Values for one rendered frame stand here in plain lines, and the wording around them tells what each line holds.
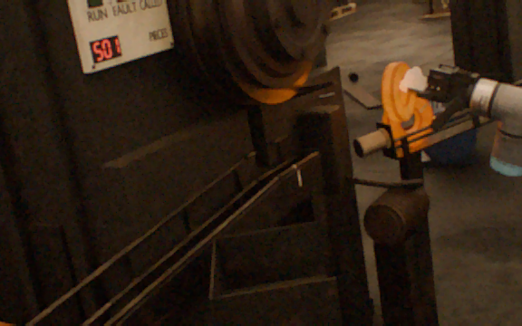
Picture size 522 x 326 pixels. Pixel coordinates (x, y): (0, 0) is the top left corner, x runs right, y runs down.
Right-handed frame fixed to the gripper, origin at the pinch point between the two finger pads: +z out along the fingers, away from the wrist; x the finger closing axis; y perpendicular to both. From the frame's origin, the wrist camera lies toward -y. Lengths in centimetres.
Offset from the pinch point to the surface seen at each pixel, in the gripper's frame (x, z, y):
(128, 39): 64, 36, 16
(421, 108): -17.7, -1.6, -10.6
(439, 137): -22.3, -7.1, -19.4
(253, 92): 41.7, 18.6, 3.3
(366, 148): -0.7, 6.3, -20.3
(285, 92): 28.6, 17.6, 0.3
